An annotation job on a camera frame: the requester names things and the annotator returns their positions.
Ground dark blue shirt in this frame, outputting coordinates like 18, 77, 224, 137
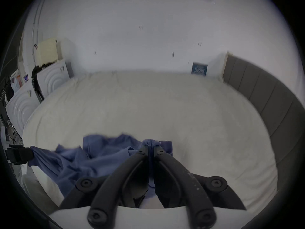
28, 134, 173, 198

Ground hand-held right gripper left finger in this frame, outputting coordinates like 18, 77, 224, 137
60, 145, 150, 228

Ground bed with beige sheet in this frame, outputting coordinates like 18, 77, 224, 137
23, 71, 279, 215

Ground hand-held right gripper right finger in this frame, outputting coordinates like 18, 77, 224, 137
153, 146, 247, 228

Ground blue patterned box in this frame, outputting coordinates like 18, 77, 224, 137
191, 62, 208, 76

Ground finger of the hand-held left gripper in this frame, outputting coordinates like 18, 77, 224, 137
6, 144, 34, 165

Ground white washing machine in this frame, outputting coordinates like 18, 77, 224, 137
5, 71, 41, 133
32, 38, 75, 102

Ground grey padded headboard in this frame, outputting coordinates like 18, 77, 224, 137
223, 54, 303, 201

